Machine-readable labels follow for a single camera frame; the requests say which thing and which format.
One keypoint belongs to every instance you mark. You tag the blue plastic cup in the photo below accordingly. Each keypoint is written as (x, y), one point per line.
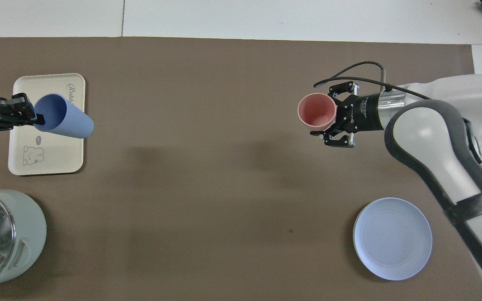
(69, 123)

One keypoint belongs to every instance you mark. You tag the pale blue round plate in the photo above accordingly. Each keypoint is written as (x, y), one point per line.
(391, 238)

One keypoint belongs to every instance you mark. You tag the brown table mat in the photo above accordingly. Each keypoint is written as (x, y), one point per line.
(224, 167)

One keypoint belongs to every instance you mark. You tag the cream tray with bear print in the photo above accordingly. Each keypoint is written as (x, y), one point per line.
(61, 156)

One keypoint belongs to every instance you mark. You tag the pale green cooking pot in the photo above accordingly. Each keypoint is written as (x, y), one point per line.
(32, 225)

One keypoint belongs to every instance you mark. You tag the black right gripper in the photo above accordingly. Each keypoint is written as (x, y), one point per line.
(360, 113)

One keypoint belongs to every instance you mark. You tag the pink plastic cup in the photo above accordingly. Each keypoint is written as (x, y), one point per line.
(316, 110)

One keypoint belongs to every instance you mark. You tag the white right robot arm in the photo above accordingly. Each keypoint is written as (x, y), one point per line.
(433, 125)

